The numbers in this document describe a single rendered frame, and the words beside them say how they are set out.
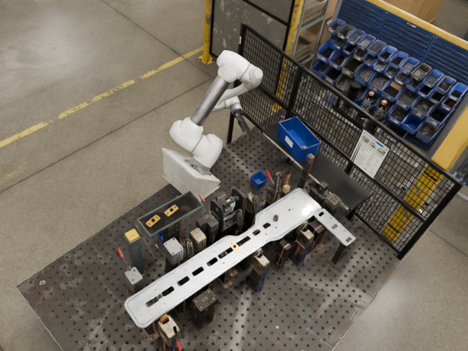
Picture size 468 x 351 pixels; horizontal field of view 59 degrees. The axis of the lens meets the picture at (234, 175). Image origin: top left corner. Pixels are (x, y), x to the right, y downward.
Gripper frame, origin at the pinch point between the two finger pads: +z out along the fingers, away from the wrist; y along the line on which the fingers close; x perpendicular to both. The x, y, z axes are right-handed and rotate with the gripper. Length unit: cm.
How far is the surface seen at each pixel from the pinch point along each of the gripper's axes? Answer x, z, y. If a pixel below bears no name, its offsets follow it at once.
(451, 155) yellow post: -105, 94, -32
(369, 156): -68, 65, -7
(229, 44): -1, -174, 116
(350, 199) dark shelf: -44, 82, 4
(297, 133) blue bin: -32.2, 15.9, 12.1
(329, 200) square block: -33, 79, -8
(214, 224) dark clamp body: 30, 72, -55
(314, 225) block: -17, 90, -12
